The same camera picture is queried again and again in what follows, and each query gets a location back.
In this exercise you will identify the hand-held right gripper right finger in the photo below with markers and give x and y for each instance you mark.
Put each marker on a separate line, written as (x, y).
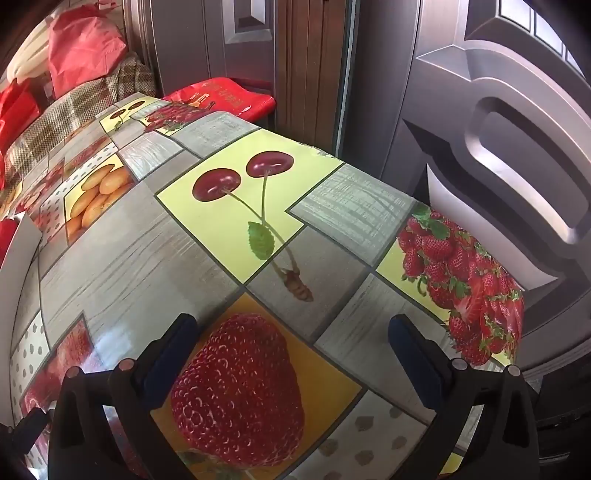
(411, 355)

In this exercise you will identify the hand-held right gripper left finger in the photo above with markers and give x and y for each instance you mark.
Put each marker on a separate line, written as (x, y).
(166, 355)

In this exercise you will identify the white cardboard box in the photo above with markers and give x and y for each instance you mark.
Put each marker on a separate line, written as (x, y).
(21, 240)

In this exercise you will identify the fruit print tablecloth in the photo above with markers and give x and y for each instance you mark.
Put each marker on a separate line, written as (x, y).
(138, 240)

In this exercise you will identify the grey panelled door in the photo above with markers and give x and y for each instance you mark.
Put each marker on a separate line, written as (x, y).
(508, 115)
(221, 37)

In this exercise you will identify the plaid blanket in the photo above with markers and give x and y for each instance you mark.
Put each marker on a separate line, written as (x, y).
(60, 115)

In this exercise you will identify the red printed plastic bag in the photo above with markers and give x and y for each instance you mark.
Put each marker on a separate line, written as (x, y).
(221, 94)

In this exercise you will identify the red tote bag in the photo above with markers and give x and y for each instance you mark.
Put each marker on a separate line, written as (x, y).
(14, 110)

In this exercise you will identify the white foam roll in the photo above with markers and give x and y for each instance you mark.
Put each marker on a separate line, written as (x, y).
(27, 60)

